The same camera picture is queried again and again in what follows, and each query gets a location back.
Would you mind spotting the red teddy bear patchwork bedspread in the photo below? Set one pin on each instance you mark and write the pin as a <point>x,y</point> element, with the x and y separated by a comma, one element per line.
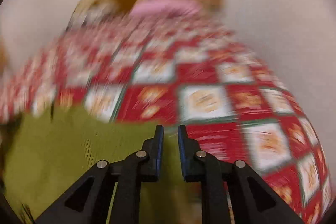
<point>186,70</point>

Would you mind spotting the green orange striped knit sweater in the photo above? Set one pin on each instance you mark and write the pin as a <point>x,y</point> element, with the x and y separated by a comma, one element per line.
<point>41,157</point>

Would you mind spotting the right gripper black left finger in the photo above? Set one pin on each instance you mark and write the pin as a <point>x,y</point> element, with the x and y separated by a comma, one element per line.
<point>109,192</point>

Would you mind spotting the pink pillow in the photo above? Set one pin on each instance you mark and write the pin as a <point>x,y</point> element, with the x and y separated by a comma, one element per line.
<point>166,7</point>

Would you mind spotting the grey white patterned pillow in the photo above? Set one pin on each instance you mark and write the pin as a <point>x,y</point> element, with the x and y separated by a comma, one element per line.
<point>93,15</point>

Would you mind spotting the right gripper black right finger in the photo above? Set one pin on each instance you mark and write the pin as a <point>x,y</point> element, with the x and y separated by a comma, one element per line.
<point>231,192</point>

